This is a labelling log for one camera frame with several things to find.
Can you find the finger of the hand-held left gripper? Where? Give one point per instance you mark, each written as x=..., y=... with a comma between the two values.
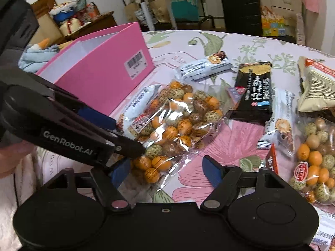
x=96, y=117
x=78, y=138

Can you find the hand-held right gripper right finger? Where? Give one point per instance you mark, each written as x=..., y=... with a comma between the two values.
x=210, y=170

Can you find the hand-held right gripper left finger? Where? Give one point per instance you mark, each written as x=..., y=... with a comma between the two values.
x=121, y=170

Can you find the white snack bar packet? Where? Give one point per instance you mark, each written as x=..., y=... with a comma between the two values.
x=278, y=120
x=138, y=102
x=202, y=66

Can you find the pink cardboard box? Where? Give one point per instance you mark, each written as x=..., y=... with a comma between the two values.
x=104, y=65

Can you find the clear bag of coated peanuts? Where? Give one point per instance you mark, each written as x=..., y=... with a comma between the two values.
x=178, y=125
x=318, y=162

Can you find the black cracker packet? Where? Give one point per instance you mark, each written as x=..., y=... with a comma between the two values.
x=252, y=91

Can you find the person's left hand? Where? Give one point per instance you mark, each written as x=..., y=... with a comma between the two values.
x=13, y=158

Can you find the orange and white plush toy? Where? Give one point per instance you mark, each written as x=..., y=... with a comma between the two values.
x=42, y=44

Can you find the floral tablecloth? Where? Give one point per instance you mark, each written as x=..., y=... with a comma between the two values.
x=230, y=149

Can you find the light blue cloth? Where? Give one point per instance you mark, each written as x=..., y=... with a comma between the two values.
x=36, y=57

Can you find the wooden cabinet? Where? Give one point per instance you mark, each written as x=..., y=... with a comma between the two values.
x=104, y=22

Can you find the fuzzy beige cloth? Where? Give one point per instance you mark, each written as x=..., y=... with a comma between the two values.
x=10, y=201

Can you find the white metal chair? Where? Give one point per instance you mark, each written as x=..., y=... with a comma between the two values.
x=146, y=10

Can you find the brown paper bag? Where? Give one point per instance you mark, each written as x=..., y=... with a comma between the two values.
x=160, y=10

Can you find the beige snack bag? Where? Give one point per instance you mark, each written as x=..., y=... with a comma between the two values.
x=318, y=89

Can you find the teal shopping bag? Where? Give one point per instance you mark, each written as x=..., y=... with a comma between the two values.
x=183, y=9

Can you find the colourful printed box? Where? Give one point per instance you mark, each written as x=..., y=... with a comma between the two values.
x=273, y=26

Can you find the black suitcase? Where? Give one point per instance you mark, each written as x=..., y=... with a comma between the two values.
x=240, y=7

